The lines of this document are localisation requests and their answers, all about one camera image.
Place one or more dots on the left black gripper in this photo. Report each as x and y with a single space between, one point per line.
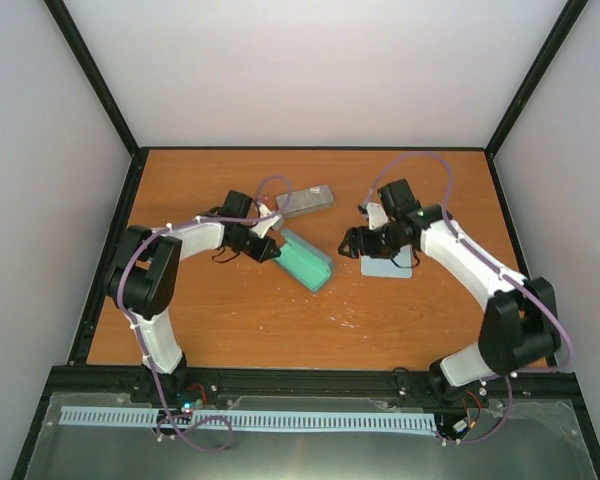
260 254

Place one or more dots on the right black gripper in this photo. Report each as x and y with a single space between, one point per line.
357 239

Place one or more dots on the blue-grey glasses case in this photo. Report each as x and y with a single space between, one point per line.
304 262

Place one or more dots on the grey green-lined glasses case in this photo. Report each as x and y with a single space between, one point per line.
305 201

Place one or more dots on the blue cleaning cloth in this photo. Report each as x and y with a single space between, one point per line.
398 268

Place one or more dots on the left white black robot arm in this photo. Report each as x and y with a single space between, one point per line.
142 276

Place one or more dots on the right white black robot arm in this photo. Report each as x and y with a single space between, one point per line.
519 325

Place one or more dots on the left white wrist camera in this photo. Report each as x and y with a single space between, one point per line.
267 221

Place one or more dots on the light blue slotted cable duct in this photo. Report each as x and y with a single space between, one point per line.
253 421

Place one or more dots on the left black frame post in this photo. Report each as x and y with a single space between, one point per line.
82 54

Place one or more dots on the black frame post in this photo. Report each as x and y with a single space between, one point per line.
82 54
551 46

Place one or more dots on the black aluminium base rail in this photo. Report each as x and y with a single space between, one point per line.
407 389

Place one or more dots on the right black frame post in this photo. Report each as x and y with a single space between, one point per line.
551 46

